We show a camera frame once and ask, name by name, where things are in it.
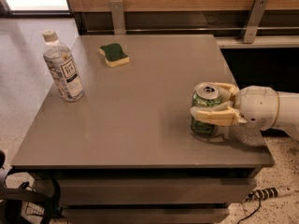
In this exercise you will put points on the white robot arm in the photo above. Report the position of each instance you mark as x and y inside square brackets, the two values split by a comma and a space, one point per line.
[288, 114]

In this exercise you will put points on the right metal bracket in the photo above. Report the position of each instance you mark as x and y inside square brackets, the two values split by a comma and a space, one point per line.
[255, 16]

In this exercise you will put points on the clear plastic water bottle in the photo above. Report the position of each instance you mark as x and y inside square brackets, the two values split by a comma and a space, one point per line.
[59, 59]

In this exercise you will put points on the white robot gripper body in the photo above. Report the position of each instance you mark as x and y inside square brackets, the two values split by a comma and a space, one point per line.
[257, 105]

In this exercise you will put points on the grey drawer cabinet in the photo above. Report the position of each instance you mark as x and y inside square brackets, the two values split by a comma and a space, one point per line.
[125, 153]

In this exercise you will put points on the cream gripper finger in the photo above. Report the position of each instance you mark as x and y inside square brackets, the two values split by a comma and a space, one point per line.
[214, 91]
[224, 114]

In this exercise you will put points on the metal bracket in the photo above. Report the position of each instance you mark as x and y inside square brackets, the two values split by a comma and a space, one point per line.
[255, 16]
[118, 19]

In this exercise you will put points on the black chair frame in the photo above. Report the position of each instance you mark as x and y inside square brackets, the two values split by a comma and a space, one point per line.
[12, 199]

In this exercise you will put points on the left metal bracket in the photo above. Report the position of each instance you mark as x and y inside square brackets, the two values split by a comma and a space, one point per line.
[118, 19]

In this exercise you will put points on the green and yellow sponge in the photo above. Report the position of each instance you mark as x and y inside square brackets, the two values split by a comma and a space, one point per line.
[114, 55]

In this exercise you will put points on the white power strip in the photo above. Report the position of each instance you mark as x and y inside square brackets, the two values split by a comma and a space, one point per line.
[269, 193]

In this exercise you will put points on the green soda can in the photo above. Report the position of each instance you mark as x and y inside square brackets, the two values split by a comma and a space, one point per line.
[199, 127]

